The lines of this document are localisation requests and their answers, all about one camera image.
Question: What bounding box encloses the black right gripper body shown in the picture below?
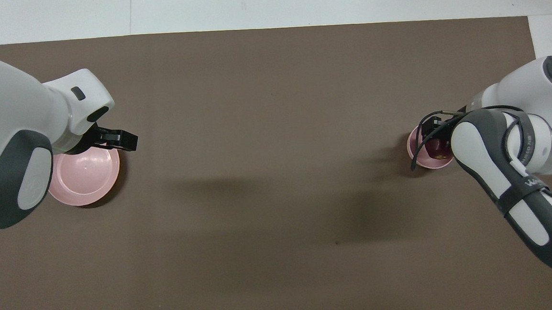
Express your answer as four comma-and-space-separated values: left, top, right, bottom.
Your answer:
435, 109, 466, 129

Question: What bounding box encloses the dark red apple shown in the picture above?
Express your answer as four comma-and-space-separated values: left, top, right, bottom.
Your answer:
425, 136, 453, 161

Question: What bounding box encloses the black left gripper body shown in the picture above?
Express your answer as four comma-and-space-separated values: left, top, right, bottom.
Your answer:
68, 123, 113, 154

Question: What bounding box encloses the pink bowl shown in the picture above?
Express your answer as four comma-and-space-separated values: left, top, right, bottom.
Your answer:
406, 123, 455, 172

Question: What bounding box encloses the pink plate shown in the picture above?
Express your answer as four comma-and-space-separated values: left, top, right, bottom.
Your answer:
46, 144, 123, 208

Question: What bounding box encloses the brown table mat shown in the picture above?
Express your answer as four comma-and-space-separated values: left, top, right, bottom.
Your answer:
0, 10, 552, 310

